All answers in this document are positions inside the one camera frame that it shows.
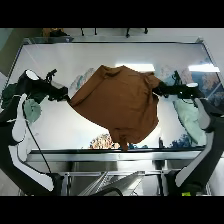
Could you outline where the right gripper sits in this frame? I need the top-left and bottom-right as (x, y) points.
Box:
(152, 82), (172, 99)

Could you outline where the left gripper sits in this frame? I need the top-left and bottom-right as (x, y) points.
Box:
(49, 86), (71, 103)

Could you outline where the brown shirt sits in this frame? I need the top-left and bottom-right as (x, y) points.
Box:
(68, 64), (162, 152)

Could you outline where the pale green garment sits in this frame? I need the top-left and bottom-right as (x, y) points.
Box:
(173, 98), (208, 147)
(23, 98), (43, 124)

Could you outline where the dark green garment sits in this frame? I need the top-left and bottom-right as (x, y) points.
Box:
(0, 82), (48, 110)

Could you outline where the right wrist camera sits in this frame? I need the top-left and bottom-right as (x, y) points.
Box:
(171, 70), (183, 86)

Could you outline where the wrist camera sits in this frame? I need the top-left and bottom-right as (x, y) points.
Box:
(44, 68), (58, 84)
(171, 70), (183, 86)

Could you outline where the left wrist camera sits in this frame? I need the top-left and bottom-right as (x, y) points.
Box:
(44, 68), (58, 84)

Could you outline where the black cable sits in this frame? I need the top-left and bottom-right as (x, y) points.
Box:
(21, 106), (53, 175)

